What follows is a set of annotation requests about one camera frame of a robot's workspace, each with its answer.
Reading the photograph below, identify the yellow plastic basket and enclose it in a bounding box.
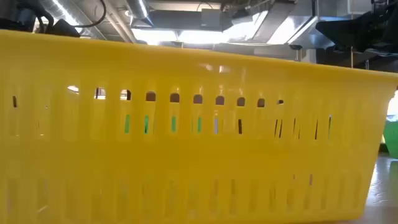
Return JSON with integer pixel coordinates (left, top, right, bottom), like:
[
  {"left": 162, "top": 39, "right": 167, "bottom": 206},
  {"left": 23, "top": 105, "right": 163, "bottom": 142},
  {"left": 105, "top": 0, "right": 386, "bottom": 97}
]
[{"left": 0, "top": 29, "right": 398, "bottom": 224}]

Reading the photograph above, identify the green plastic basket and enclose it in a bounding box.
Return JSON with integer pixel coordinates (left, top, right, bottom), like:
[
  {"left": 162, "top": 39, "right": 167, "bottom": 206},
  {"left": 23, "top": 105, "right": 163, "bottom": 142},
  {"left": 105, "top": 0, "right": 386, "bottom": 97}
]
[{"left": 382, "top": 120, "right": 398, "bottom": 159}]

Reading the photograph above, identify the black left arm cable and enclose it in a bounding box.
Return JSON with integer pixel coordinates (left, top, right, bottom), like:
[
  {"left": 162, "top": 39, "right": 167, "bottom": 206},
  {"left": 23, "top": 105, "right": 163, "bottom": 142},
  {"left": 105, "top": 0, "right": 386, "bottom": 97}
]
[{"left": 73, "top": 0, "right": 107, "bottom": 29}]

